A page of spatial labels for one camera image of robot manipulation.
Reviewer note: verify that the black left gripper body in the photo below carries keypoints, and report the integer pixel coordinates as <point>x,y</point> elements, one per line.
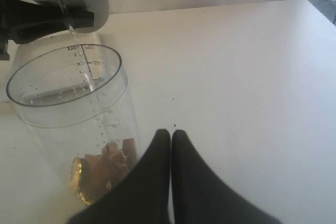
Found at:
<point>4,29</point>

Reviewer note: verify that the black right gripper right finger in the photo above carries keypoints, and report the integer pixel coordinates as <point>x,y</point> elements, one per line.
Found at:
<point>200,196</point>

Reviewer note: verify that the brown wooden cubes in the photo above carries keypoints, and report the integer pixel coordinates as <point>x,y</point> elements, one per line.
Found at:
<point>101,173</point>

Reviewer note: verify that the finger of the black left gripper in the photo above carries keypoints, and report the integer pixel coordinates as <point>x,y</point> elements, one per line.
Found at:
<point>27,22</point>

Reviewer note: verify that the white rectangular tray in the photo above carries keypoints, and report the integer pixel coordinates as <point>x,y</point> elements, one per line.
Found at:
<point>54,75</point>

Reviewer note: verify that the clear plastic shaker cup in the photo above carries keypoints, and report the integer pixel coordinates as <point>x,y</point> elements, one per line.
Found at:
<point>81,120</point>

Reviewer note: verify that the gold coin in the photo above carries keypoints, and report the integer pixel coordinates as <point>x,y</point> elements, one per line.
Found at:
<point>79,176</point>

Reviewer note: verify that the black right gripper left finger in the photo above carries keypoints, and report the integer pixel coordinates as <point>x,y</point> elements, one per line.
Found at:
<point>143,196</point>

